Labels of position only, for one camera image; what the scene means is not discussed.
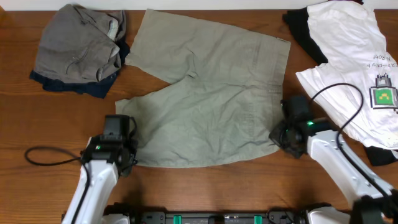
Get khaki green shorts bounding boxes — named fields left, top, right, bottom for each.
left=115, top=9, right=290, bottom=168

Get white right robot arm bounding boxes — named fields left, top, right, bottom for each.
left=269, top=119, right=397, bottom=223

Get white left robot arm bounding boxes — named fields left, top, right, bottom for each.
left=61, top=135, right=137, bottom=224

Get folded navy garment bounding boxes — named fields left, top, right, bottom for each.
left=29, top=30, right=129, bottom=98

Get white printed t-shirt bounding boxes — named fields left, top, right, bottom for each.
left=295, top=0, right=398, bottom=150

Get folded grey shorts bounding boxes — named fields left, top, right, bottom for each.
left=34, top=4, right=126, bottom=83

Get black garment under t-shirt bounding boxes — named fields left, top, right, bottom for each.
left=282, top=0, right=398, bottom=167

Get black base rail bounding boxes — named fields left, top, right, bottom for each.
left=104, top=203, right=308, bottom=224

